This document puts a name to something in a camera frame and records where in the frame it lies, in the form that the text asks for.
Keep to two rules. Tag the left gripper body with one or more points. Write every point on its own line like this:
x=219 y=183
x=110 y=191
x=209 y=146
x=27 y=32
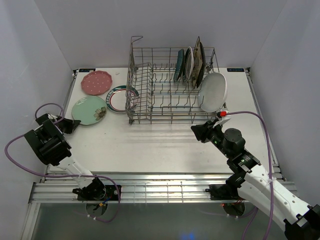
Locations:
x=61 y=124

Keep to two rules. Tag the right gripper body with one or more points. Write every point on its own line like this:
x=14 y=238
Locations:
x=216 y=132

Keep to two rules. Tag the mint green plate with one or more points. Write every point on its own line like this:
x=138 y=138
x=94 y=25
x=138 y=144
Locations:
x=89 y=110

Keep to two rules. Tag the white oval plate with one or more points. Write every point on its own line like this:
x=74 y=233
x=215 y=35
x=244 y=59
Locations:
x=213 y=92

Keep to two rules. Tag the black floral square plate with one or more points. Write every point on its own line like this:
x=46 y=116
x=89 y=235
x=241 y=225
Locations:
x=202 y=67

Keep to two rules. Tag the beige floral square plate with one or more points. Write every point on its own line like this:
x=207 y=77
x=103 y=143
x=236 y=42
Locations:
x=197 y=62

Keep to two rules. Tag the teal square plate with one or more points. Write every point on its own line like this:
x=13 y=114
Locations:
x=179 y=65

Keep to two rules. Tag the striped rim plate front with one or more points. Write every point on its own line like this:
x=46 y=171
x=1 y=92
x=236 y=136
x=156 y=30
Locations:
x=188 y=64

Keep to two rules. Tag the striped rim plate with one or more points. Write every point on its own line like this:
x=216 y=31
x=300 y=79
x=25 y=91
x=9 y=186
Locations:
x=120 y=98
x=188 y=64

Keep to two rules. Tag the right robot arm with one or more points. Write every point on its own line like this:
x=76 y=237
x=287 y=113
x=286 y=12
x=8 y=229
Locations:
x=251 y=181

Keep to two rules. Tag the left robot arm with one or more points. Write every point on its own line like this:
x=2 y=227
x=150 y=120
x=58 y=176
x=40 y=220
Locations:
x=50 y=146

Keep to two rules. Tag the pink dotted plate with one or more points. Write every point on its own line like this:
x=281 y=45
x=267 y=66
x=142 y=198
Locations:
x=96 y=83

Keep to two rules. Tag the left corner logo sticker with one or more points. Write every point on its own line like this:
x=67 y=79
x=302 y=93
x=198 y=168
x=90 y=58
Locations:
x=86 y=70

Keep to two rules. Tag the corner logo sticker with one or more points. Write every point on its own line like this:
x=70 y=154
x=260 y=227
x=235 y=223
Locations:
x=235 y=70
x=86 y=70

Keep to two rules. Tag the striped rim plate rear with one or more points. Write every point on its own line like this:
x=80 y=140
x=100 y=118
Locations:
x=120 y=98

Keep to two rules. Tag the right corner logo sticker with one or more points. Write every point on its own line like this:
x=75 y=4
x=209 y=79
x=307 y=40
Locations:
x=235 y=70

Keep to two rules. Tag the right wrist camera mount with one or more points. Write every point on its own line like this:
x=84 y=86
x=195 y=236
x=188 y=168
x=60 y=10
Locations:
x=222 y=118

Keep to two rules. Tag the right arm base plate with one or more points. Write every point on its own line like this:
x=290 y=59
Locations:
x=222 y=192

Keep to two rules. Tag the grey wire dish rack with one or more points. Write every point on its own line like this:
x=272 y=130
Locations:
x=161 y=100

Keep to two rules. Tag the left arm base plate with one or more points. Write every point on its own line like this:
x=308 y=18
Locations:
x=111 y=194

